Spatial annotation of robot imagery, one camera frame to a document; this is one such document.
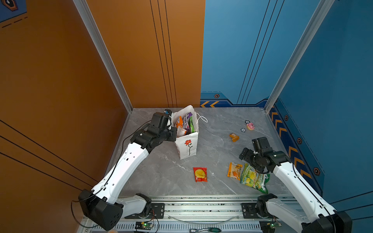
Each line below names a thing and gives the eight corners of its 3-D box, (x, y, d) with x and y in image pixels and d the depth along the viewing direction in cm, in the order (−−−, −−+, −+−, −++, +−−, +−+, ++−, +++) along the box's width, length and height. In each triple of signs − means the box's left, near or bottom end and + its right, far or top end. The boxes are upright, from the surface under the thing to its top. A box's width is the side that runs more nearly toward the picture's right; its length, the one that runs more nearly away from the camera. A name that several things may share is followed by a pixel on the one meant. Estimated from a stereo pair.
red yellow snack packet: (193, 182, 85) (193, 180, 83) (193, 168, 90) (193, 167, 88) (207, 182, 85) (208, 180, 83) (206, 168, 90) (207, 167, 88)
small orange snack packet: (226, 176, 87) (226, 174, 85) (228, 162, 93) (229, 160, 91) (239, 180, 85) (240, 179, 83) (242, 166, 91) (242, 165, 89)
